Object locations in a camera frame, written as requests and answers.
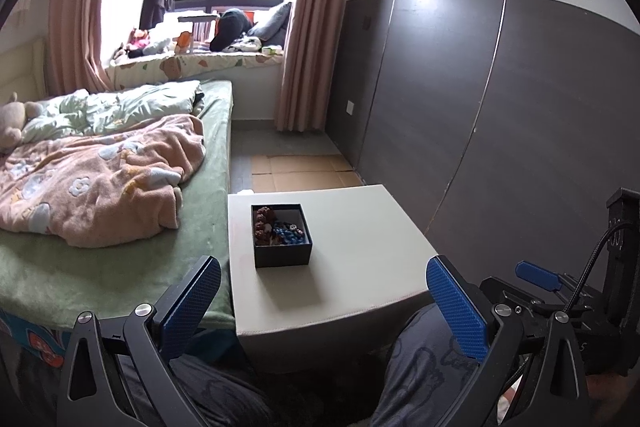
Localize blue bead bracelet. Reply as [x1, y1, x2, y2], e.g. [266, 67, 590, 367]
[272, 221, 307, 245]

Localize small white folding table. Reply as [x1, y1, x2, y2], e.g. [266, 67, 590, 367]
[177, 12, 221, 55]

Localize pink fleece blanket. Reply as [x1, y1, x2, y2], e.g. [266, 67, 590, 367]
[0, 114, 207, 249]

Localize light green printed quilt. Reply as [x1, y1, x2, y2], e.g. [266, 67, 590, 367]
[21, 80, 203, 142]

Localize pink plush toy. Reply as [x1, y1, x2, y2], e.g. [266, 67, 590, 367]
[115, 28, 151, 60]

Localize white low table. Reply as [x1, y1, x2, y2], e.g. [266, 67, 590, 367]
[227, 184, 441, 363]

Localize black garment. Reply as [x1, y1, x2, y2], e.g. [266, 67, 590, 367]
[209, 8, 256, 54]

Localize colourful printed cloth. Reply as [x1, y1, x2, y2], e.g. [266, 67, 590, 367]
[0, 307, 68, 368]

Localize printed window seat cushion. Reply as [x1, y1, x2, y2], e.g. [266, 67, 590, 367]
[107, 52, 283, 90]

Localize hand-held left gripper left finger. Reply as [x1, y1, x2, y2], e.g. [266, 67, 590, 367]
[55, 255, 222, 427]

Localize pink curtain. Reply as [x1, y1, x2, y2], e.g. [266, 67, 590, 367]
[47, 0, 126, 98]
[275, 0, 357, 132]

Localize green bed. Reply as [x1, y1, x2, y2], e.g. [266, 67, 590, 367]
[0, 79, 237, 330]

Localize brown seed bead bracelet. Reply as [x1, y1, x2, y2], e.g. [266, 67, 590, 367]
[253, 206, 277, 244]

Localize black jewelry box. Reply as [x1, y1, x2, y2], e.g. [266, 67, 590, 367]
[251, 203, 314, 269]

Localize flat cardboard sheet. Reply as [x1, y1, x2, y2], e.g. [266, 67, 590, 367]
[250, 153, 363, 192]

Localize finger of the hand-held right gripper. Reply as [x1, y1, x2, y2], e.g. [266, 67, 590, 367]
[515, 260, 563, 293]

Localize person's grey pants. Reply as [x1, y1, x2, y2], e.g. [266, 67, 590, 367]
[115, 304, 506, 427]

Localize black braided cable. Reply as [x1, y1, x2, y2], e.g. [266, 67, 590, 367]
[562, 227, 611, 313]

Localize grey pillow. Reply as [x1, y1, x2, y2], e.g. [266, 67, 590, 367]
[247, 2, 293, 48]

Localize beige plush toy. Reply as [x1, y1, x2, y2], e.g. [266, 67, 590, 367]
[0, 93, 45, 152]

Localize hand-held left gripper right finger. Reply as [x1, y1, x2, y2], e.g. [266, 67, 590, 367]
[426, 255, 591, 427]

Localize beige padded headboard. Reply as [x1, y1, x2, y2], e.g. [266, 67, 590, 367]
[0, 38, 48, 108]

